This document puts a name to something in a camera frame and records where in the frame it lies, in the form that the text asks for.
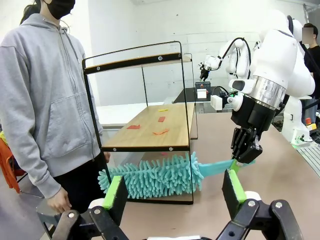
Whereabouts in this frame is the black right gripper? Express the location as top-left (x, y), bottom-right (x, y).
top-left (229, 96), bottom-right (277, 174)

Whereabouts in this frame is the grey metal chair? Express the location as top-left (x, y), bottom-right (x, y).
top-left (36, 197), bottom-right (63, 238)

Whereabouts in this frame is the black face mask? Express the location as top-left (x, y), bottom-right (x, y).
top-left (45, 0), bottom-right (76, 20)

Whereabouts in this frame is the person's right forearm grey sleeve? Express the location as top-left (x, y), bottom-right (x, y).
top-left (13, 128), bottom-right (64, 200)

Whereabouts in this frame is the red emergency stop button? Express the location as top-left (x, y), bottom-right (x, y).
top-left (305, 117), bottom-right (316, 131)

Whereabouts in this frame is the curled red paper scrap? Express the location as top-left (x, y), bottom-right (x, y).
top-left (152, 127), bottom-right (170, 136)

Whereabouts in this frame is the person in black clothes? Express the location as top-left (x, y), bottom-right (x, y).
top-left (301, 22), bottom-right (320, 111)

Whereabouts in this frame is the person's right hand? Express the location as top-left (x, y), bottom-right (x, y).
top-left (47, 186), bottom-right (73, 214)

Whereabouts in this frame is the black table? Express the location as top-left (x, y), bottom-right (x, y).
top-left (173, 86), bottom-right (236, 104)

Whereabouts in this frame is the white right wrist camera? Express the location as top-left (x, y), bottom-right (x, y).
top-left (210, 94), bottom-right (224, 111)

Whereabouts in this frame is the person in grey hoodie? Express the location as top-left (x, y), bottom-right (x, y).
top-left (0, 0), bottom-right (112, 216)

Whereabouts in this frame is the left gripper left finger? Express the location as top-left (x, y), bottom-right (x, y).
top-left (51, 175), bottom-right (131, 240)

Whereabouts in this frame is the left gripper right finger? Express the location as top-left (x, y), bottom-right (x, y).
top-left (216, 169), bottom-right (305, 240)

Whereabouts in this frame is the black frame wooden shelf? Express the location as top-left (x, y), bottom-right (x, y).
top-left (81, 41), bottom-right (198, 205)

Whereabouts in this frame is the teal microfibre duster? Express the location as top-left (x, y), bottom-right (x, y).
top-left (97, 151), bottom-right (256, 200)

